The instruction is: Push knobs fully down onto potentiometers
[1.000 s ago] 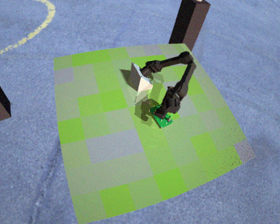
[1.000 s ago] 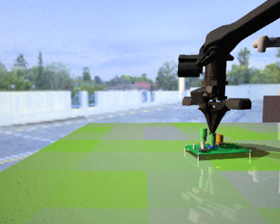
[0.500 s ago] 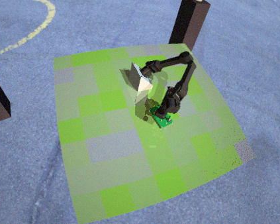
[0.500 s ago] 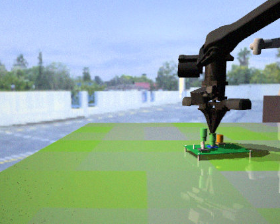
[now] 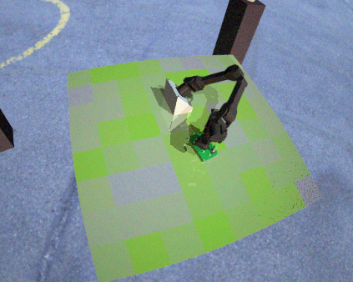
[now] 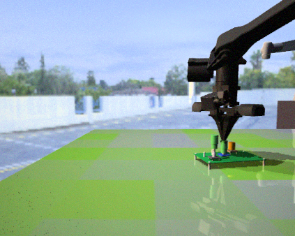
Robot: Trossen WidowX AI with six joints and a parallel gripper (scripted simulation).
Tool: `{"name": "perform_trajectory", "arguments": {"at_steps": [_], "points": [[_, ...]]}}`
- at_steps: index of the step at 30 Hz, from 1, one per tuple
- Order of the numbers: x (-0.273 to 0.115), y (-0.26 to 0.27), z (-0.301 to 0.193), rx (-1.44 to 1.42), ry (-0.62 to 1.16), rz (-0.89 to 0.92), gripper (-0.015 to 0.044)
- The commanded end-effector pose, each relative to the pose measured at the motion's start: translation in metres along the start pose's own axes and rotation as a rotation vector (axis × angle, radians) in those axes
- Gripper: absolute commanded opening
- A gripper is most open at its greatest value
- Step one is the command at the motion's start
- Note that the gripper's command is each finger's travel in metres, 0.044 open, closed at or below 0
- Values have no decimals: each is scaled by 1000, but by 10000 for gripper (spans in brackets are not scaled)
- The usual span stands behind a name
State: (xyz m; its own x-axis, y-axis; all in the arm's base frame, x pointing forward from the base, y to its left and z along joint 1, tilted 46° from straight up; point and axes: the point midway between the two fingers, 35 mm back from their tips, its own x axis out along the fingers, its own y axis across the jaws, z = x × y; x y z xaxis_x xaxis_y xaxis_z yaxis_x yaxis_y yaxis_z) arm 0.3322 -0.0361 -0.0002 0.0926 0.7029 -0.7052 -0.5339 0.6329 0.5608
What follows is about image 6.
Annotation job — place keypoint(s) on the green circuit board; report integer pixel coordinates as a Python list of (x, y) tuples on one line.
[(226, 155)]

